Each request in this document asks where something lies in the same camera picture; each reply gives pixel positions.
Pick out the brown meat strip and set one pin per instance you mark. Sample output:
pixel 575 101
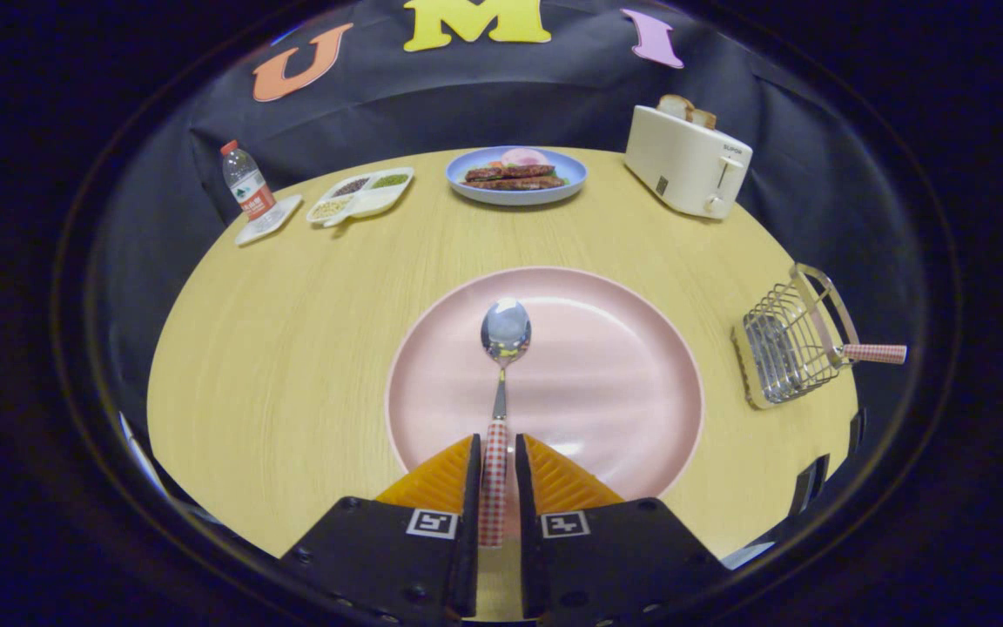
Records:
pixel 510 172
pixel 514 184

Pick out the toast slice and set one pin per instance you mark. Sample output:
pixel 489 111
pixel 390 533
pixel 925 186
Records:
pixel 704 118
pixel 676 108

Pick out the pink ham slice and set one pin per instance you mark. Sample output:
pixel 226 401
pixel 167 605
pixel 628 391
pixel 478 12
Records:
pixel 523 157

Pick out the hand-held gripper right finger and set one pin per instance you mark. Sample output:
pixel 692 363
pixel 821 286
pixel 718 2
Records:
pixel 526 522

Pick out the cream toaster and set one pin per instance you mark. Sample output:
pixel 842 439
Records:
pixel 680 165

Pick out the white divided dish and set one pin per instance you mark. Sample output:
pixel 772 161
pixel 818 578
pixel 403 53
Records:
pixel 375 202

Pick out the clear water bottle red label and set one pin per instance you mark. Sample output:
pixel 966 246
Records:
pixel 247 187

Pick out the white square coaster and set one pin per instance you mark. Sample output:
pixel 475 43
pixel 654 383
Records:
pixel 284 213

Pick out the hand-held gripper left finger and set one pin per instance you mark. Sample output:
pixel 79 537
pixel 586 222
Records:
pixel 470 522

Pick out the blue plate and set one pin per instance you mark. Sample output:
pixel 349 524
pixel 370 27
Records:
pixel 467 193

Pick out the black backdrop cloth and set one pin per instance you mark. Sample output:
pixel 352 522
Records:
pixel 432 104

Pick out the pink plate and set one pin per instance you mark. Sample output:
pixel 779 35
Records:
pixel 615 383

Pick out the black chair frame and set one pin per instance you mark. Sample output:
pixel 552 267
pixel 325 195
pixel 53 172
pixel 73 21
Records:
pixel 811 483

